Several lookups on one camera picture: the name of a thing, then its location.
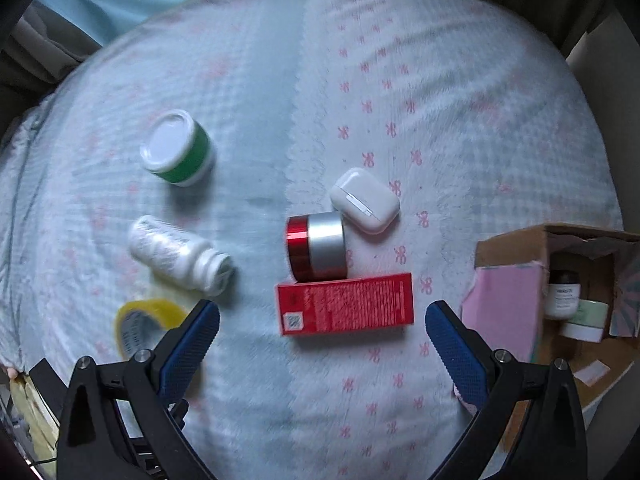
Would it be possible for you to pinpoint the white jar with green band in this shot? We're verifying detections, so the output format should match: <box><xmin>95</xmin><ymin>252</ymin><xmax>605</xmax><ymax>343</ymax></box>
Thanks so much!
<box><xmin>139</xmin><ymin>110</ymin><xmax>217</xmax><ymax>188</ymax></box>

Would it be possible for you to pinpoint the white earbuds case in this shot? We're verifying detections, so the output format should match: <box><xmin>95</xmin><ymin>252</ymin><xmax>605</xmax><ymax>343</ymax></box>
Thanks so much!
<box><xmin>329</xmin><ymin>167</ymin><xmax>401</xmax><ymax>234</ymax></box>

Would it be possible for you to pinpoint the printed blanket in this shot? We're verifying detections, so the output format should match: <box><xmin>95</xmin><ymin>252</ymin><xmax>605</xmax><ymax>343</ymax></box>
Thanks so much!
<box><xmin>0</xmin><ymin>0</ymin><xmax>626</xmax><ymax>480</ymax></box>

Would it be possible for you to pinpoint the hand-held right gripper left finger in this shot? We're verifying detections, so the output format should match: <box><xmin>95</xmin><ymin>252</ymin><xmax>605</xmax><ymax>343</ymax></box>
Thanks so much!
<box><xmin>56</xmin><ymin>299</ymin><xmax>221</xmax><ymax>480</ymax></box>

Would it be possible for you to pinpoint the yellow tape roll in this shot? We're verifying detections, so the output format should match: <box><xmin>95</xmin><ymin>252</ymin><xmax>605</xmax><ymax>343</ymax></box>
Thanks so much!
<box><xmin>114</xmin><ymin>298</ymin><xmax>190</xmax><ymax>361</ymax></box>

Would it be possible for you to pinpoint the red rectangular box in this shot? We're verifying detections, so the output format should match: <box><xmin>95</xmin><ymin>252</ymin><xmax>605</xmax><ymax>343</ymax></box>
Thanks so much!
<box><xmin>275</xmin><ymin>273</ymin><xmax>416</xmax><ymax>337</ymax></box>

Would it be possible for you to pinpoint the small white bottle dark cap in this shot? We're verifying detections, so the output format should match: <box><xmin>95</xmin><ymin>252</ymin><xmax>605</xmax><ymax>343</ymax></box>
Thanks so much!
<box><xmin>543</xmin><ymin>270</ymin><xmax>581</xmax><ymax>321</ymax></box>

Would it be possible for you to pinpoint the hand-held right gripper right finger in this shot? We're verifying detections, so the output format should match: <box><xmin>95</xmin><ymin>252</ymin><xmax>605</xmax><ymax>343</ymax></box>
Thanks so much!
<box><xmin>424</xmin><ymin>300</ymin><xmax>589</xmax><ymax>480</ymax></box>

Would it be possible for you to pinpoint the red and silver jar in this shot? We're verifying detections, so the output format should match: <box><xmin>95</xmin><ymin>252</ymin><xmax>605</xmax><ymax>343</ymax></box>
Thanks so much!
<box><xmin>285</xmin><ymin>211</ymin><xmax>349</xmax><ymax>283</ymax></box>

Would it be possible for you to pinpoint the white pill bottle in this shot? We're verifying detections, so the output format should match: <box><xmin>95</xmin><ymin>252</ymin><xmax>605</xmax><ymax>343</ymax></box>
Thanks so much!
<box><xmin>127</xmin><ymin>215</ymin><xmax>236</xmax><ymax>297</ymax></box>

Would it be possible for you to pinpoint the cardboard box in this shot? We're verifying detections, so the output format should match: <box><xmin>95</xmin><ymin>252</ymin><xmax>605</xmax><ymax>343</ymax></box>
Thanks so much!
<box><xmin>460</xmin><ymin>224</ymin><xmax>640</xmax><ymax>453</ymax></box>

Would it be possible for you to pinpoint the pale green cream jar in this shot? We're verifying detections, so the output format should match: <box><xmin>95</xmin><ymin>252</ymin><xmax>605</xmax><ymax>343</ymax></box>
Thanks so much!
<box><xmin>559</xmin><ymin>300</ymin><xmax>610</xmax><ymax>344</ymax></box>

